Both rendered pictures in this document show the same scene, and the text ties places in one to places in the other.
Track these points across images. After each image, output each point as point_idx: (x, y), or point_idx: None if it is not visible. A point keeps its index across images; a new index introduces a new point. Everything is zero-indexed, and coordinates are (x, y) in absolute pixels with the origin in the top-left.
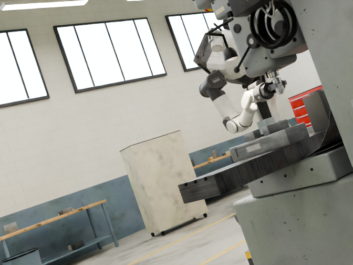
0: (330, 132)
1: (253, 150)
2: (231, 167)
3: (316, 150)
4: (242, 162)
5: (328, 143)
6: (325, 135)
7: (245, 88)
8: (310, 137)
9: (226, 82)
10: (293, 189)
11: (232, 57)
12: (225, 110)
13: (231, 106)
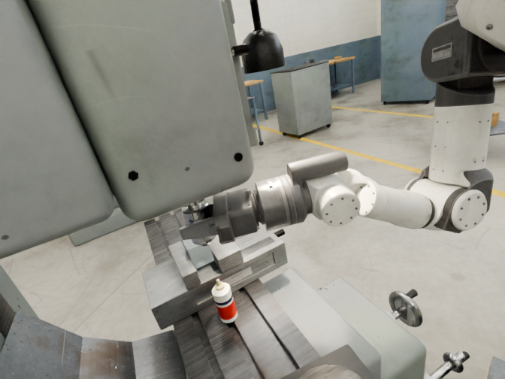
0: (104, 351)
1: None
2: (148, 232)
3: (142, 339)
4: (155, 241)
5: (131, 362)
6: (108, 343)
7: None
8: (176, 338)
9: (461, 74)
10: None
11: (280, 59)
12: (430, 148)
13: (444, 150)
